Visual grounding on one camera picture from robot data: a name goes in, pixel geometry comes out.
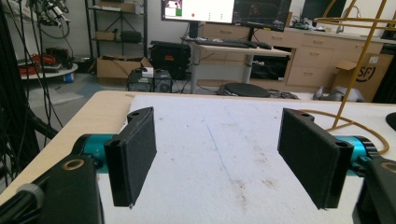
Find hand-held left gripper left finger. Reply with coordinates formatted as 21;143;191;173
104;106;158;209

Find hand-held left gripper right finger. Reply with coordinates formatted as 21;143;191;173
276;107;355;210

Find small black computer case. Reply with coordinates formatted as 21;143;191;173
126;66;173;93

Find white table mat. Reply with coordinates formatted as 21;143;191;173
96;94;396;224

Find black round object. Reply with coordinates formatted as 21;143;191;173
385;111;396;133

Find round black base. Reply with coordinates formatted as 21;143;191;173
218;82;272;99

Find open cardboard box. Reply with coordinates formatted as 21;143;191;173
95;55;153;79

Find wooden drawer cabinet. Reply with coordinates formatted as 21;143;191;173
199;21;385;93

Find printed cardboard box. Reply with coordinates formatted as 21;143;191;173
332;52;394;103

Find black hard case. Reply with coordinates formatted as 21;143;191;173
149;40;191;80

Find round white table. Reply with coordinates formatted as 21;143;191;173
19;63;79;81

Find standing desk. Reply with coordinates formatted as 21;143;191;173
186;36;292;95

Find black metal shelf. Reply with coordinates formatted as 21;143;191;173
84;0;149;60

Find black keyboard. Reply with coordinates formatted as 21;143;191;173
193;37;252;49

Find dark computer monitor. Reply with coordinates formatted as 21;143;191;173
233;0;292;33

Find yellow wire rack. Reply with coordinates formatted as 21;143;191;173
298;0;396;156

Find hanging black cables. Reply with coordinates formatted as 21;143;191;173
0;0;73;188

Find orange cable coil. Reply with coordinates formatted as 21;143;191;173
19;53;61;76

